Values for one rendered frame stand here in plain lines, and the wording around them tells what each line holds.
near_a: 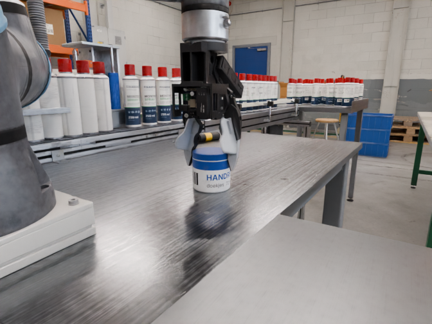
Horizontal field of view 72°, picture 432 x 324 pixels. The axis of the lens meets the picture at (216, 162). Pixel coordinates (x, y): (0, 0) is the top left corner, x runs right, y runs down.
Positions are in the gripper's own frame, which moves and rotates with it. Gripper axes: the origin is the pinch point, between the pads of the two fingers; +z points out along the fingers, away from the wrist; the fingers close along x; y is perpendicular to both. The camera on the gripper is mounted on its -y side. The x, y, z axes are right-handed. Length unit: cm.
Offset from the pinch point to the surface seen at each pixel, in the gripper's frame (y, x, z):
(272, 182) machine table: -7.6, 9.6, 4.9
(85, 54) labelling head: -27, -57, -24
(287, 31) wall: -758, -147, -152
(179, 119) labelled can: -53, -39, -1
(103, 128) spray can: -19.5, -44.9, -1.5
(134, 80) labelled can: -32, -42, -16
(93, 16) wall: -412, -437, -144
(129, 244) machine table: 23.4, 0.2, 4.9
